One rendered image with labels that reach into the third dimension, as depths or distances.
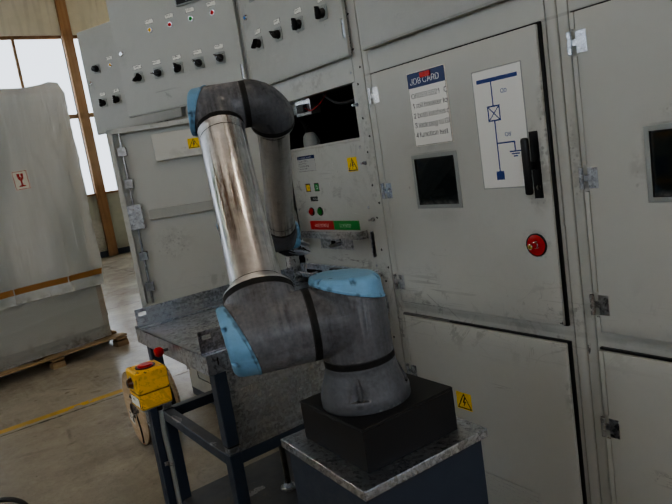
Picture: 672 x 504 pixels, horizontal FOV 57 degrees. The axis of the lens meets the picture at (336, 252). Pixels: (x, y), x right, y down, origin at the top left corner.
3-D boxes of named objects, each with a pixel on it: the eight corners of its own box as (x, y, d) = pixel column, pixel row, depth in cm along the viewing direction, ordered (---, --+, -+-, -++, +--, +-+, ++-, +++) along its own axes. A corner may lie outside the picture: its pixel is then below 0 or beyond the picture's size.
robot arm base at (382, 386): (429, 390, 128) (422, 343, 126) (360, 426, 117) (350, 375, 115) (371, 374, 143) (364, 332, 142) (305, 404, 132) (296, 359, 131)
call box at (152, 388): (142, 413, 151) (134, 374, 149) (132, 405, 157) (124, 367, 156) (173, 401, 155) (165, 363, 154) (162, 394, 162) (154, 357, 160)
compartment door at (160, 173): (145, 305, 262) (108, 131, 250) (291, 279, 269) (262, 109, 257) (142, 309, 255) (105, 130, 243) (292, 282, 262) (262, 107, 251)
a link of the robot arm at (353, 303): (403, 353, 122) (389, 268, 120) (320, 374, 119) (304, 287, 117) (383, 334, 137) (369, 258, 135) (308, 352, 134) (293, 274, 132)
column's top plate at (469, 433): (488, 436, 127) (487, 427, 127) (365, 502, 110) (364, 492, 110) (392, 398, 154) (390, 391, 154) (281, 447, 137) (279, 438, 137)
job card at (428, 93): (452, 141, 169) (442, 63, 166) (414, 147, 181) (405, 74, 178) (453, 141, 169) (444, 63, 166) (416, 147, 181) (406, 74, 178)
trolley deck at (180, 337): (209, 376, 173) (206, 356, 172) (138, 342, 223) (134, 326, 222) (389, 312, 211) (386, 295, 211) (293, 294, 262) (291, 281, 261)
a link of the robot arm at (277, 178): (287, 62, 154) (296, 229, 209) (237, 70, 152) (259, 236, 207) (297, 92, 147) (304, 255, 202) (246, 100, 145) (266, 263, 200)
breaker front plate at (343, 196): (379, 274, 217) (359, 139, 210) (304, 266, 256) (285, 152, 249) (382, 273, 218) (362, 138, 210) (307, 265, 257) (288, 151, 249)
